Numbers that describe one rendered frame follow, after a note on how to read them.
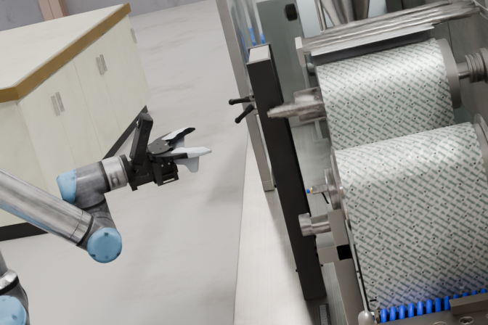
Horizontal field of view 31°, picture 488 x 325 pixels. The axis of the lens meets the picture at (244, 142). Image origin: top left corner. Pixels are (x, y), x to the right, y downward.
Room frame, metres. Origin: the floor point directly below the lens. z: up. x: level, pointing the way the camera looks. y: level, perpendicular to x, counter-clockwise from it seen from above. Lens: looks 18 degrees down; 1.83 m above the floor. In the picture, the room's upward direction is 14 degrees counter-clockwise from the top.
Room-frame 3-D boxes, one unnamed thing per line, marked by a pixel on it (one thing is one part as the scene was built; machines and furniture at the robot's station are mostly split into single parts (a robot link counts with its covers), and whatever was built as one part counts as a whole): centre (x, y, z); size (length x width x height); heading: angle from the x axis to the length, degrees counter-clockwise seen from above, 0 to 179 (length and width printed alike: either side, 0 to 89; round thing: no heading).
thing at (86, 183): (1.93, 0.38, 1.21); 0.11 x 0.08 x 0.09; 102
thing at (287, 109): (1.69, -0.09, 1.34); 0.06 x 0.03 x 0.03; 84
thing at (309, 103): (1.68, -0.15, 1.34); 0.06 x 0.06 x 0.06; 84
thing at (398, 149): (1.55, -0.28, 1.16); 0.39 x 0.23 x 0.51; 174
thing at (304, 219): (1.47, -0.07, 1.18); 0.04 x 0.02 x 0.04; 174
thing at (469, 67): (1.65, -0.46, 1.34); 0.07 x 0.07 x 0.07; 84
